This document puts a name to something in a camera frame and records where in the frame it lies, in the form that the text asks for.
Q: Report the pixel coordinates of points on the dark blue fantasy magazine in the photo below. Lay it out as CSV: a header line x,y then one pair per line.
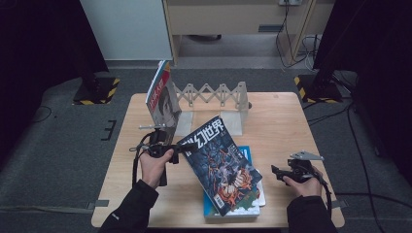
x,y
220,161

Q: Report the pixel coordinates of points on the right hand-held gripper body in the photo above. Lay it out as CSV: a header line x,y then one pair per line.
x,y
301,170

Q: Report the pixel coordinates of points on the grey tape strip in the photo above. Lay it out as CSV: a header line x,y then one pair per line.
x,y
98,204
340,204

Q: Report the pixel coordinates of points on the thick blue book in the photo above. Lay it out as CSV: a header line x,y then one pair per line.
x,y
245,153

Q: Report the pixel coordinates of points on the striped black stand base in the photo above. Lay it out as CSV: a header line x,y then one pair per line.
x,y
97,92
319,92

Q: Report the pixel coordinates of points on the light wooden desk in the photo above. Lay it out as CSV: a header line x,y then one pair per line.
x,y
226,19

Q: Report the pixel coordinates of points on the white cabinet panel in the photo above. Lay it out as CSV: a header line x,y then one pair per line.
x,y
126,29

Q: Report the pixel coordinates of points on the white power strip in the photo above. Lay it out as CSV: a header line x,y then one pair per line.
x,y
290,2

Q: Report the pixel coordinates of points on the person's left hand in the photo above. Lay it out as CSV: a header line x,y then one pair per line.
x,y
152,170

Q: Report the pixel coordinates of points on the white expandable book rack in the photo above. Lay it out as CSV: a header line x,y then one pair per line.
x,y
231,123

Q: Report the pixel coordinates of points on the person's right hand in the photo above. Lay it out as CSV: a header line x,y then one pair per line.
x,y
307,189

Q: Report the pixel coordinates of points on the grey portrait magazine red band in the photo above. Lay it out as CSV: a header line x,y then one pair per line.
x,y
162,103

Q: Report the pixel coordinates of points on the dark curtain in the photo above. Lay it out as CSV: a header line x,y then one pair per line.
x,y
382,81
32,64

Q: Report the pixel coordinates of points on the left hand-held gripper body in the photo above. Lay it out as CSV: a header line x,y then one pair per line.
x,y
160,144

